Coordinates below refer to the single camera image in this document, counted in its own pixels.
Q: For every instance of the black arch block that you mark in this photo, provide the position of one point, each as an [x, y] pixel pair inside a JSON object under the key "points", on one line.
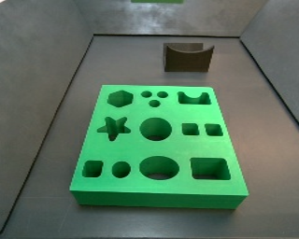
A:
{"points": [[186, 57]]}

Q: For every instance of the green shape sorter board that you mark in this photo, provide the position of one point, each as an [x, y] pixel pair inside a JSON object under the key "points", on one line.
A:
{"points": [[158, 151]]}

